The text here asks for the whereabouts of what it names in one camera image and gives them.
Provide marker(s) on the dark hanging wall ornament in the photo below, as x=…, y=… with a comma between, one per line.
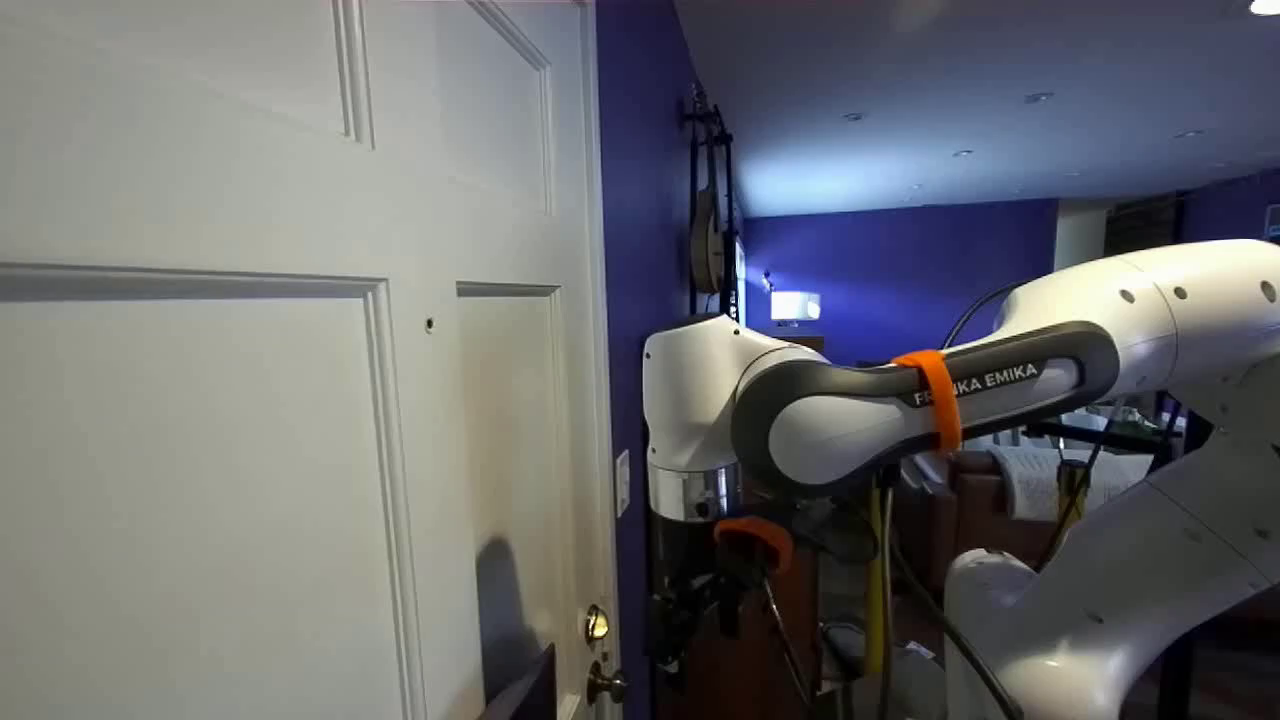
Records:
x=705, y=227

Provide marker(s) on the white panelled door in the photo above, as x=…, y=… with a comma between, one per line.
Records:
x=202, y=440

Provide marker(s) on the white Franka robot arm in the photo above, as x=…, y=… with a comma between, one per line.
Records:
x=825, y=425

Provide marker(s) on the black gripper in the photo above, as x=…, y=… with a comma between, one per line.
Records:
x=692, y=573

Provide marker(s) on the white light switch plate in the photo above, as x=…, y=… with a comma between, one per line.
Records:
x=622, y=483

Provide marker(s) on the lit wall frame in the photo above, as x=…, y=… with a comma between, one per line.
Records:
x=792, y=307

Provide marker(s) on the ceiling light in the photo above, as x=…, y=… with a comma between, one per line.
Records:
x=1265, y=7

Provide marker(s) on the dark round door knob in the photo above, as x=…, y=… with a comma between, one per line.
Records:
x=607, y=687

